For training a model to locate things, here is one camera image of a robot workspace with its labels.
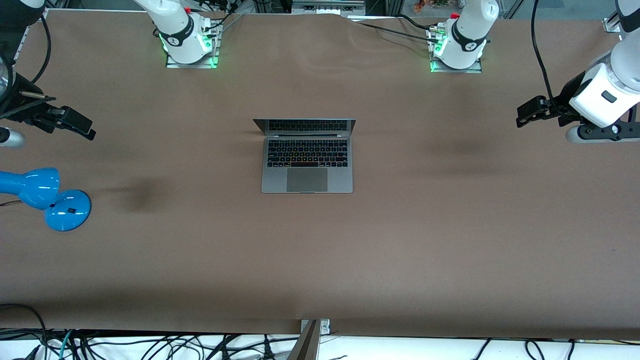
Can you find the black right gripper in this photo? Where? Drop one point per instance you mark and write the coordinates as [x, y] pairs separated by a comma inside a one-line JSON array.
[[21, 103]]

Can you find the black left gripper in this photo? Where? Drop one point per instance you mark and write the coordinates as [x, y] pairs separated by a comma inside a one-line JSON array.
[[565, 96]]

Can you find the grey laptop black keyboard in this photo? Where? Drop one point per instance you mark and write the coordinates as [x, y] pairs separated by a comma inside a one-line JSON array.
[[307, 180]]

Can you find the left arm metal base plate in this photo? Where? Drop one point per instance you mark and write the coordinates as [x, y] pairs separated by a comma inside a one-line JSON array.
[[450, 70]]

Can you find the small orange object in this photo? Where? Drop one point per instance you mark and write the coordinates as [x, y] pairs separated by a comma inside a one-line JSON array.
[[418, 5]]

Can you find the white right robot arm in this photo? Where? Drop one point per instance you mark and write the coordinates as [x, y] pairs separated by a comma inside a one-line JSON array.
[[180, 35]]

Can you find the brown table cover sheet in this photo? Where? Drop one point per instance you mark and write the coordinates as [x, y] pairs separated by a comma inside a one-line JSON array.
[[320, 260]]

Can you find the aluminium frame rail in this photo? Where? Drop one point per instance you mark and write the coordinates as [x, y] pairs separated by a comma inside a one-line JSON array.
[[22, 45]]

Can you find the grey metal post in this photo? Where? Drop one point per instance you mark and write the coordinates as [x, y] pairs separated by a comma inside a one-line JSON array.
[[306, 345]]

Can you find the blue desk lamp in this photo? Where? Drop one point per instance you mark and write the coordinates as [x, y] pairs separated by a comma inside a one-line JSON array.
[[30, 187]]

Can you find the small metal edge bracket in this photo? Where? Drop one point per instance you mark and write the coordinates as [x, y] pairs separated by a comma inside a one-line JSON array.
[[325, 327]]

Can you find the aluminium corner bracket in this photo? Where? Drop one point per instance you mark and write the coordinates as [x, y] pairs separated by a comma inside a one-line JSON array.
[[611, 25]]

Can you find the grey equipment box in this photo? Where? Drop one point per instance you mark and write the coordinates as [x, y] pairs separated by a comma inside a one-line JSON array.
[[327, 7]]

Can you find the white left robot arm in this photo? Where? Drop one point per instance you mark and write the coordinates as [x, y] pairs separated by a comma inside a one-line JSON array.
[[465, 35]]

